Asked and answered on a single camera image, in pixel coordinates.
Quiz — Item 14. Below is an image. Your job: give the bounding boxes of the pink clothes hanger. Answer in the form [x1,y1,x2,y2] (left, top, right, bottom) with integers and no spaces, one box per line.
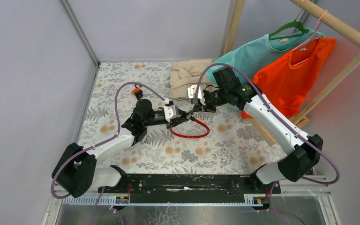
[292,9,328,50]

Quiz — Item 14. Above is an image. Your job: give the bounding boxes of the floral patterned mat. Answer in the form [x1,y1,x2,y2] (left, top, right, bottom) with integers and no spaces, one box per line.
[78,62,285,174]

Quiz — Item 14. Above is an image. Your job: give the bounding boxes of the beige crumpled cloth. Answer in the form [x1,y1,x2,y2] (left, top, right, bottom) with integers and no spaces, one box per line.
[169,59,213,99]

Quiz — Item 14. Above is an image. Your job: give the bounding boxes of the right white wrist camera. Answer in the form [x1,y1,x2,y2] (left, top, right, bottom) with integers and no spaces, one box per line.
[187,84,205,105]

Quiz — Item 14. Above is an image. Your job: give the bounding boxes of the green clothes hanger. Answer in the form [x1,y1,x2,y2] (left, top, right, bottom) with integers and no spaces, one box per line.
[268,9,310,40]

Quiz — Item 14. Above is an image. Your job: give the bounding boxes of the orange t-shirt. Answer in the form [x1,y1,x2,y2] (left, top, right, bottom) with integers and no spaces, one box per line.
[251,37,337,118]

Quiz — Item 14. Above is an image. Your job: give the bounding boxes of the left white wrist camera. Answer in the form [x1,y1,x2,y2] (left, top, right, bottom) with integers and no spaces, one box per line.
[164,101,180,122]

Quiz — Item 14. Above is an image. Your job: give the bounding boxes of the wooden clothes rack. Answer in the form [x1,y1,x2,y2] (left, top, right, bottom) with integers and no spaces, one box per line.
[220,0,360,147]

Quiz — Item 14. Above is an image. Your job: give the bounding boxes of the aluminium frame rail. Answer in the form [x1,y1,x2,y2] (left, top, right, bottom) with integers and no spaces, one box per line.
[59,0,100,67]

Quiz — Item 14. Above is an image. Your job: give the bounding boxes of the teal t-shirt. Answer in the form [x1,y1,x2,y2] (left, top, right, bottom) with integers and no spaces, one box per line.
[215,29,325,79]

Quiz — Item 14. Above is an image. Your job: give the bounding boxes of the red cable lock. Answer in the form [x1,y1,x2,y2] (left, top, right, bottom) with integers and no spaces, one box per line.
[169,116,210,139]

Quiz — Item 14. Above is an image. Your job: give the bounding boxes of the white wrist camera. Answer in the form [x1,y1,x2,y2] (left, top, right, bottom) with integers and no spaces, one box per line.
[164,101,180,122]
[187,84,205,105]

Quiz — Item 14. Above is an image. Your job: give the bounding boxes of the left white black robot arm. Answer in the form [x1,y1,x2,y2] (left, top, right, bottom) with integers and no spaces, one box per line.
[51,99,192,198]

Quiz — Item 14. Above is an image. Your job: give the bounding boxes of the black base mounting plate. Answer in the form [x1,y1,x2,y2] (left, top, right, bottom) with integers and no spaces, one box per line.
[98,173,281,204]

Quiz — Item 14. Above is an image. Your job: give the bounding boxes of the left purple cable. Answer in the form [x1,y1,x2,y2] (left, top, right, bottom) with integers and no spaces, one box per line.
[50,82,170,225]

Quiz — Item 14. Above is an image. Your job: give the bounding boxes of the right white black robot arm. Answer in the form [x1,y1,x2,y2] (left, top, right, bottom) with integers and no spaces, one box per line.
[187,67,323,193]

